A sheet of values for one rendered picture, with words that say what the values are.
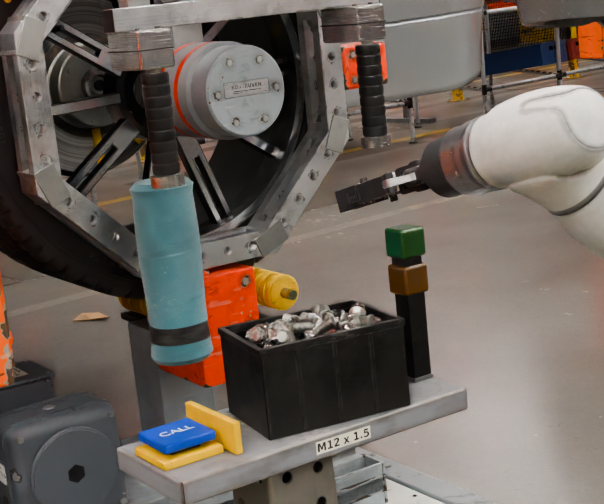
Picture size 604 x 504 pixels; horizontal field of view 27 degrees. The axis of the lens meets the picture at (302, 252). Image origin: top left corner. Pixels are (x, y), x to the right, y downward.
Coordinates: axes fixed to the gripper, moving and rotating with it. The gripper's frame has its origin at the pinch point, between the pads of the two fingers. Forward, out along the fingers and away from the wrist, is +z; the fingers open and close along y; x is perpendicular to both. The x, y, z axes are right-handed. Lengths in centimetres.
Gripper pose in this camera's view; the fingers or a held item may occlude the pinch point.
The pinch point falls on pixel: (361, 195)
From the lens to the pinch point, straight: 168.6
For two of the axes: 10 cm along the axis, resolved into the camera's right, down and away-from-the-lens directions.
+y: -7.8, 2.0, -5.9
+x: 2.6, 9.7, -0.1
